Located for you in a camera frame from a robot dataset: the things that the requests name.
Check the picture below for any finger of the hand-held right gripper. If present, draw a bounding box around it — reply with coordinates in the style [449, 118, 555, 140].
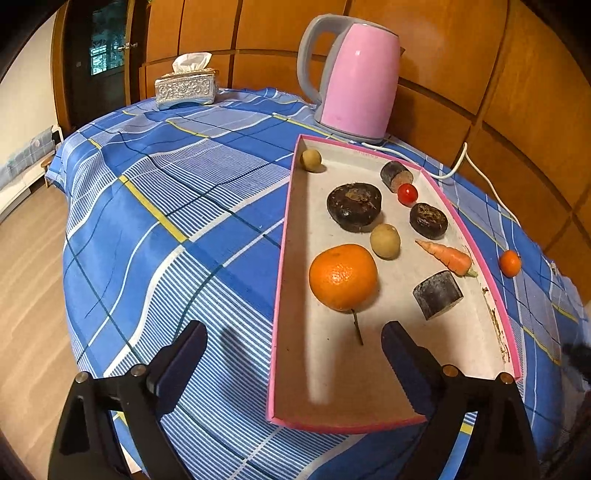
[558, 340, 591, 377]

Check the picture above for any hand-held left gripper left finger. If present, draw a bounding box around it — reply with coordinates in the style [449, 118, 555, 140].
[47, 320, 208, 480]

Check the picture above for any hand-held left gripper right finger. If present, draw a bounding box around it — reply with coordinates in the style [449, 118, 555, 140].
[382, 322, 540, 480]

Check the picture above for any pink cardboard tray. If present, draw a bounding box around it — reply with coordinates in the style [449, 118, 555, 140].
[266, 134, 524, 435]

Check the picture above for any angular sugarcane piece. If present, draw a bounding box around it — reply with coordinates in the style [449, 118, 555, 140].
[412, 270, 464, 320]

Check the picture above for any large orange mandarin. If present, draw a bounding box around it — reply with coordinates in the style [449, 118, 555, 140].
[308, 244, 378, 346]

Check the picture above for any small orange carrot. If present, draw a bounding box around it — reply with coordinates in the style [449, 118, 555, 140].
[414, 239, 479, 278]

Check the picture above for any small dark water chestnut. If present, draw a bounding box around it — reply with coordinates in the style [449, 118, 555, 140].
[409, 202, 448, 240]

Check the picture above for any round sugarcane piece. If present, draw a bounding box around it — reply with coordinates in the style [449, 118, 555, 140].
[380, 161, 414, 192]

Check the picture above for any small orange mandarin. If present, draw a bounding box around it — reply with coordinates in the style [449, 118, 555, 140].
[499, 250, 522, 278]

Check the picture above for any blue plaid tablecloth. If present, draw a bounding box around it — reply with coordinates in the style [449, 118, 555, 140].
[46, 87, 583, 480]

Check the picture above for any grey kettle base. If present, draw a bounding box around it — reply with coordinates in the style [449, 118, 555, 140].
[314, 121, 386, 145]

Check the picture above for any white bench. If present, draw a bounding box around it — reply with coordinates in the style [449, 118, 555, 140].
[0, 124, 63, 222]

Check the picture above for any silver ornate tissue box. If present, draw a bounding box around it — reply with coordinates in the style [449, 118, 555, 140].
[154, 68, 219, 112]

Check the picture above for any pink electric kettle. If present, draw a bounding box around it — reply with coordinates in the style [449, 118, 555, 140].
[297, 14, 407, 139]

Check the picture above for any dark door with window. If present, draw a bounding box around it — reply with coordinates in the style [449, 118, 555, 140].
[65, 0, 139, 130]

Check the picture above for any white tissue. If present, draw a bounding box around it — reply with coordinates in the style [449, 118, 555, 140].
[172, 53, 213, 75]

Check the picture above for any wooden wardrobe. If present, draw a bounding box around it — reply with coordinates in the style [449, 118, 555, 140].
[124, 0, 591, 259]

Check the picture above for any white power cord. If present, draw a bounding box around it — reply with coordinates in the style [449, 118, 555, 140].
[272, 112, 522, 226]

